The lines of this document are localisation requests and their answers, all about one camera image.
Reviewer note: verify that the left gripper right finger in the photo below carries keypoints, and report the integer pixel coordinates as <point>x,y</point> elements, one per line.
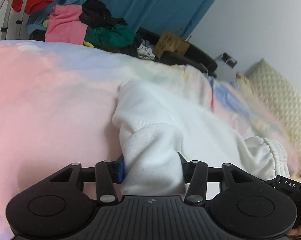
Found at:
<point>195,174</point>

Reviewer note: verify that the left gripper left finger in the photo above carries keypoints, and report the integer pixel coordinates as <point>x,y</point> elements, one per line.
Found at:
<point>107,174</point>

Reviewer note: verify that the white zip-up garment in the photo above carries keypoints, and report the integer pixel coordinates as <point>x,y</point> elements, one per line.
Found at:
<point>157,129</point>

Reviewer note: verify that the pastel pink bed sheet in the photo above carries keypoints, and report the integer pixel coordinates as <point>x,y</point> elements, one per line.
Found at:
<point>57,103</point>

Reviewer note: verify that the cream quilted pillow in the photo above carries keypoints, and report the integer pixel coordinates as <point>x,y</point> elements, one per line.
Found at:
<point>280,98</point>

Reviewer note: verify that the white patterned garment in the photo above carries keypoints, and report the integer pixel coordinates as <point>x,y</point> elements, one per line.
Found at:
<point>145,53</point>

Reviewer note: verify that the yellow garment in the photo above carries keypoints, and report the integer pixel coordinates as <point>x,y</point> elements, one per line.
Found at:
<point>88,44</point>

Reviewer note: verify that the brown paper bag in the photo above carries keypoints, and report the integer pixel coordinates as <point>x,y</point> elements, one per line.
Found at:
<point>171,43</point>

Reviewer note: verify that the green garment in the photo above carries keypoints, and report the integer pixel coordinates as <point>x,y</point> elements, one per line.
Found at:
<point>117,36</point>

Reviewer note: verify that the pink garment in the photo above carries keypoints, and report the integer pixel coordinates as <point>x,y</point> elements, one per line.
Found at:
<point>64,25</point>

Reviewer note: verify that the black garment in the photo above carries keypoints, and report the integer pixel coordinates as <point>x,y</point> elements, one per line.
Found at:
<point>95,14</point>

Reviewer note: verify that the blue curtain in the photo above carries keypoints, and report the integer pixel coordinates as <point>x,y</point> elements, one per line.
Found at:
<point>155,16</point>

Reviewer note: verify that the silver tripod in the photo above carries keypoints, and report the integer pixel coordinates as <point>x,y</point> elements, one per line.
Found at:
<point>12,23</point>

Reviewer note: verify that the wall socket with plug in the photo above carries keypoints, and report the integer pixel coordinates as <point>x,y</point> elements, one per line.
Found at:
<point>227,59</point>

